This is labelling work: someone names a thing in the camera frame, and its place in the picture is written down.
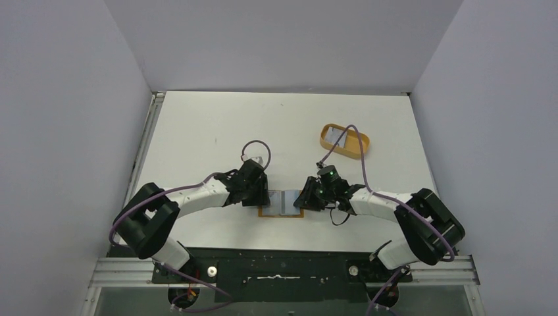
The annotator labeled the yellow leather card holder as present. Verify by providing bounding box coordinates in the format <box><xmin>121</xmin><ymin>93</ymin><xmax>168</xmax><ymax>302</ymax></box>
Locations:
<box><xmin>258</xmin><ymin>190</ymin><xmax>304</xmax><ymax>219</ymax></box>

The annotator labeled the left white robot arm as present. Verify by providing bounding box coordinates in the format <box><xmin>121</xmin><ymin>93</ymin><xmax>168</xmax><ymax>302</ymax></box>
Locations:
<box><xmin>109</xmin><ymin>160</ymin><xmax>268</xmax><ymax>282</ymax></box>

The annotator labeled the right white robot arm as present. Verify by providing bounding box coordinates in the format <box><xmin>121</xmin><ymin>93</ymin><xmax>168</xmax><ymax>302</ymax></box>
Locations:
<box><xmin>293</xmin><ymin>165</ymin><xmax>465</xmax><ymax>281</ymax></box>

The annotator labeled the silver credit card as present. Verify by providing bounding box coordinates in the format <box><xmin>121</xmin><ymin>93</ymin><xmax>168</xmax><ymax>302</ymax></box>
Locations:
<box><xmin>323</xmin><ymin>126</ymin><xmax>347</xmax><ymax>147</ymax></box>

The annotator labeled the orange oval tray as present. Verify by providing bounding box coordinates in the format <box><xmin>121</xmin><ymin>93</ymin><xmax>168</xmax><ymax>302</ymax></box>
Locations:
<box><xmin>319</xmin><ymin>123</ymin><xmax>370</xmax><ymax>162</ymax></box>

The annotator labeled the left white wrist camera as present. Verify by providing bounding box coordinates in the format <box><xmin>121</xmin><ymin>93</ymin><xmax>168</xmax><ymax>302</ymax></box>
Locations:
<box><xmin>250</xmin><ymin>156</ymin><xmax>265</xmax><ymax>166</ymax></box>

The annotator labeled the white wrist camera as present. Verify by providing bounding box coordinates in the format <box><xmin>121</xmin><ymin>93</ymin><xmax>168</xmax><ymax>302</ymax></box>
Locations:
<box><xmin>316</xmin><ymin>161</ymin><xmax>328</xmax><ymax>170</ymax></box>
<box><xmin>250</xmin><ymin>156</ymin><xmax>265</xmax><ymax>166</ymax></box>

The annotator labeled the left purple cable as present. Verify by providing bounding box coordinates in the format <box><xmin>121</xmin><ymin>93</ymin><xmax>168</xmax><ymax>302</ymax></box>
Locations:
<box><xmin>108</xmin><ymin>140</ymin><xmax>272</xmax><ymax>314</ymax></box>

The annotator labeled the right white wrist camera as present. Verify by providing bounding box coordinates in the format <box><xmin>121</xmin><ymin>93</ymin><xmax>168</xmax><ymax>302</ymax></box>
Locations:
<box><xmin>316</xmin><ymin>161</ymin><xmax>328</xmax><ymax>170</ymax></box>

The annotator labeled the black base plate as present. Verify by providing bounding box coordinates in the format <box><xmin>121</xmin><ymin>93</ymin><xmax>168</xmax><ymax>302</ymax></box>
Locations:
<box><xmin>107</xmin><ymin>246</ymin><xmax>415</xmax><ymax>306</ymax></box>

